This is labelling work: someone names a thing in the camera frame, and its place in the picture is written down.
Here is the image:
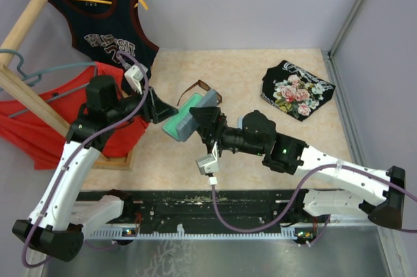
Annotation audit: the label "grey-blue clothes hanger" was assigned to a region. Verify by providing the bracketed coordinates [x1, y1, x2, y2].
[1, 48, 98, 103]

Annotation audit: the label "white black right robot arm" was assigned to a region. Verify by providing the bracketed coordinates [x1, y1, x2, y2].
[190, 107, 405, 229]

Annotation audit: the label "navy basketball jersey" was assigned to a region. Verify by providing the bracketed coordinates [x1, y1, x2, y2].
[48, 0, 159, 77]

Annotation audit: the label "grey-blue glasses case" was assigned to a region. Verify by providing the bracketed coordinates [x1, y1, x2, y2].
[162, 90, 218, 142]

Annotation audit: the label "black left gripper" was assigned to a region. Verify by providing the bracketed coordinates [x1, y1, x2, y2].
[107, 81, 179, 124]

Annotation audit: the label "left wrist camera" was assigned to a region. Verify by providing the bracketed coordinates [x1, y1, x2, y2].
[124, 64, 147, 95]

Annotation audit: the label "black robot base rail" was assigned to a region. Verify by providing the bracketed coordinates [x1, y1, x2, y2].
[88, 190, 327, 245]

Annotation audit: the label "wooden clothes rack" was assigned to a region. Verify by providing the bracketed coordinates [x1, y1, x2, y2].
[0, 0, 135, 171]

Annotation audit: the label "light blue cleaning cloth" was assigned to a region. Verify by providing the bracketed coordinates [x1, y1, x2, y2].
[237, 117, 243, 129]

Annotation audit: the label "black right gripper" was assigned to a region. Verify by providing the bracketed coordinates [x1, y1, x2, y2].
[190, 107, 266, 160]

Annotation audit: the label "black floral folded shirt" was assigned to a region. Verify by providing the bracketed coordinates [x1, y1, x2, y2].
[261, 60, 336, 121]

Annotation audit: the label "aluminium frame post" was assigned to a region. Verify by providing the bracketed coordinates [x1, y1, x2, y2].
[327, 0, 366, 60]

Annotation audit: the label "brown sunglasses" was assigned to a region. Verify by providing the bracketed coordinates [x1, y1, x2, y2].
[177, 80, 223, 106]

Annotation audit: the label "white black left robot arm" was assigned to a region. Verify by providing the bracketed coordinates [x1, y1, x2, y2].
[12, 75, 179, 269]

